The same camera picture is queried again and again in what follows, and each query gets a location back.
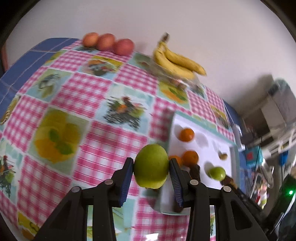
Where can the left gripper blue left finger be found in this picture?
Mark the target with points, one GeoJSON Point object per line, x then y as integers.
{"type": "Point", "coordinates": [68, 221]}

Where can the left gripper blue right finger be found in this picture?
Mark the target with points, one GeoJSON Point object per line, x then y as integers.
{"type": "Point", "coordinates": [233, 219]}

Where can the round green apple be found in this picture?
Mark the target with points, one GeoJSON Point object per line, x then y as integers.
{"type": "Point", "coordinates": [217, 173]}

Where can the orange tangerine with stem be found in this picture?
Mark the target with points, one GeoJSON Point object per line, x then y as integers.
{"type": "Point", "coordinates": [178, 159]}

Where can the elongated green mango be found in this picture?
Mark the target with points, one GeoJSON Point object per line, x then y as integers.
{"type": "Point", "coordinates": [151, 166]}

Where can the dark brown wrinkled fruit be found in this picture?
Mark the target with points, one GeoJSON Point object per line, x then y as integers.
{"type": "Point", "coordinates": [229, 181]}

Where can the small tan round fruit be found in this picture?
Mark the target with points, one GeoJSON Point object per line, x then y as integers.
{"type": "Point", "coordinates": [223, 156]}

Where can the teal toy box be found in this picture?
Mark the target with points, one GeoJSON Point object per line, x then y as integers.
{"type": "Point", "coordinates": [253, 156]}

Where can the middle orange tangerine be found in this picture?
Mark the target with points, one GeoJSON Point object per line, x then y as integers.
{"type": "Point", "coordinates": [190, 158]}

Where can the white foam tray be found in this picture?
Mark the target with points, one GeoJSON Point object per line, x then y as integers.
{"type": "Point", "coordinates": [209, 144]}

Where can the white power strip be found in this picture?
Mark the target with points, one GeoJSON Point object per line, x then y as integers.
{"type": "Point", "coordinates": [237, 135]}

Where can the white chair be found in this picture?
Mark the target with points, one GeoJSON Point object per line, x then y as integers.
{"type": "Point", "coordinates": [283, 136]}

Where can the far orange tangerine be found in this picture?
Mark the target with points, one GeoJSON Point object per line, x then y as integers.
{"type": "Point", "coordinates": [186, 135]}

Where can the pink checkered fruit tablecloth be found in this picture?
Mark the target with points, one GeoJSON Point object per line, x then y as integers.
{"type": "Point", "coordinates": [77, 118]}

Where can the clear plastic fruit container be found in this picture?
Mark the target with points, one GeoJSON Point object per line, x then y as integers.
{"type": "Point", "coordinates": [180, 83]}

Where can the blue tablecloth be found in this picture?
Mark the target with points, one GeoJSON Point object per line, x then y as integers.
{"type": "Point", "coordinates": [15, 77]}

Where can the upper yellow banana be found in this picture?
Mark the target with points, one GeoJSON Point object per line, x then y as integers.
{"type": "Point", "coordinates": [178, 59]}

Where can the yellow banana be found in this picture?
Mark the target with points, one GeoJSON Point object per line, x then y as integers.
{"type": "Point", "coordinates": [178, 59]}
{"type": "Point", "coordinates": [171, 68]}

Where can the lower yellow banana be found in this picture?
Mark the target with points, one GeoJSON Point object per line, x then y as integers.
{"type": "Point", "coordinates": [171, 68]}

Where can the large red apple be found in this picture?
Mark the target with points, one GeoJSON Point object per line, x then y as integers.
{"type": "Point", "coordinates": [123, 47]}

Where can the small orange apple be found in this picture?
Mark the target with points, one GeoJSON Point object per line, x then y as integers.
{"type": "Point", "coordinates": [90, 39]}

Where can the middle red apple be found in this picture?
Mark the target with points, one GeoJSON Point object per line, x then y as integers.
{"type": "Point", "coordinates": [105, 42]}

